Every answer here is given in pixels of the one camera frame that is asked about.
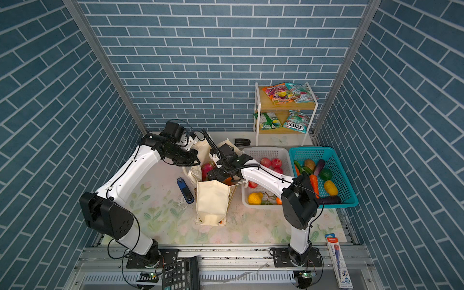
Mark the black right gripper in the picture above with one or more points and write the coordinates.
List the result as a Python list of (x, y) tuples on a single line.
[(219, 177)]

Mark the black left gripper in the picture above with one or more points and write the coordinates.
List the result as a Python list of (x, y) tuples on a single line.
[(193, 154)]

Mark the pink dragon fruit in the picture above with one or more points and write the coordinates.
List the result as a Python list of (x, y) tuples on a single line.
[(205, 168)]

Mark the red apple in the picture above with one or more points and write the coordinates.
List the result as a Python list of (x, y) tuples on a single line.
[(266, 162), (276, 163), (252, 185)]

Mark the cream floral tote bag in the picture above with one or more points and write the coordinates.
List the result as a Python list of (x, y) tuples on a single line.
[(212, 197)]

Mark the colourful snack bag top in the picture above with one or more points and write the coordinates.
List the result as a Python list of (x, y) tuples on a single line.
[(281, 94)]

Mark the teal snack bag top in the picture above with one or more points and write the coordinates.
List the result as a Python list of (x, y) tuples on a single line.
[(299, 93)]

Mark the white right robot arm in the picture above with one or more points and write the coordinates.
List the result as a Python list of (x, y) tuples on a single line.
[(299, 201)]

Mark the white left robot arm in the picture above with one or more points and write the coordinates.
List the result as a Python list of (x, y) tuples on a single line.
[(104, 211)]

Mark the green snack bag lower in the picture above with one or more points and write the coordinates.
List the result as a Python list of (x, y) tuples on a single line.
[(267, 121)]

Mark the teal foxs candy bag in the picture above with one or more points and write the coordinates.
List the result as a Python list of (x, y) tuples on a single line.
[(297, 121)]

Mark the black small device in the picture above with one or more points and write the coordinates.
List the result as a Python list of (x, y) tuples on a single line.
[(242, 142)]

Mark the yellow lemon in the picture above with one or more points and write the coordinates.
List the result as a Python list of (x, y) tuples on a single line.
[(255, 198)]

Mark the blue stapler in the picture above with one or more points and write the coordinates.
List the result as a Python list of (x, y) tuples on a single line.
[(187, 194)]

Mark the white plastic fruit basket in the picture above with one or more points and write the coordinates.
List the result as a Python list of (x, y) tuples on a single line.
[(269, 200)]

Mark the floral table mat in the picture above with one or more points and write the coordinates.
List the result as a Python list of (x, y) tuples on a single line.
[(164, 215)]

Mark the white wooden shelf rack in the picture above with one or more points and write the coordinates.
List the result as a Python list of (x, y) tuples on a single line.
[(263, 103)]

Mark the orange carrot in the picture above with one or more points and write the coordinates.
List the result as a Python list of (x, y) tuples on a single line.
[(314, 183)]

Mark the purple eggplant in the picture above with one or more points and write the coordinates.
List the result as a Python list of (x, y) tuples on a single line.
[(319, 167)]

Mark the black calculator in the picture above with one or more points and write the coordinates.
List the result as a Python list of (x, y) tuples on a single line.
[(182, 275)]

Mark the teal plastic vegetable basket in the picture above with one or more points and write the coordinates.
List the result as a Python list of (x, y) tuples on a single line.
[(332, 162)]

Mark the white toothpaste box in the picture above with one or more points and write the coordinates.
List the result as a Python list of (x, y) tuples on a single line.
[(342, 275)]

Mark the aluminium corner post right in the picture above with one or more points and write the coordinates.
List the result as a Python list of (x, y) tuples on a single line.
[(359, 35)]

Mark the aluminium corner post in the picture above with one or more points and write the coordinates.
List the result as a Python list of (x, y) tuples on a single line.
[(359, 35), (84, 26)]

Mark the aluminium corner post left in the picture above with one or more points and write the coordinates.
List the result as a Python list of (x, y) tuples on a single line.
[(84, 26)]

